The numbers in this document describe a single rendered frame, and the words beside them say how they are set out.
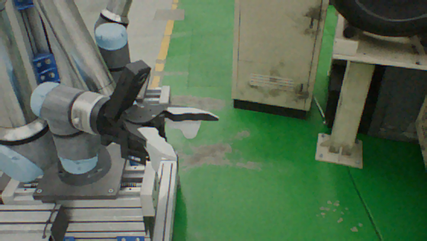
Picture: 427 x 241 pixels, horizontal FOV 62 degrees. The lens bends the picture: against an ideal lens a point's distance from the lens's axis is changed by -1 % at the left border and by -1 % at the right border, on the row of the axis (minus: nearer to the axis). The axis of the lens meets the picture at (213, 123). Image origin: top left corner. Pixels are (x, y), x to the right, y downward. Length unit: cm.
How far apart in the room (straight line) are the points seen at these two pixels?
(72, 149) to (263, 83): 186
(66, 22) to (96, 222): 61
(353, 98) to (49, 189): 158
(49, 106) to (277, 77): 189
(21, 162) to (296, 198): 146
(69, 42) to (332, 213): 154
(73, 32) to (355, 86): 157
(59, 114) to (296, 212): 144
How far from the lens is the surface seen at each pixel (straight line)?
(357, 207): 204
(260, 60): 240
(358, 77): 203
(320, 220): 192
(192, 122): 66
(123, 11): 149
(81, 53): 81
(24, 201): 117
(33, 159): 88
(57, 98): 72
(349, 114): 214
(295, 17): 227
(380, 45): 174
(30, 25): 113
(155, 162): 57
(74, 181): 104
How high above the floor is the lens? 141
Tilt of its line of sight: 35 degrees down
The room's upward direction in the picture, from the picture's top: straight up
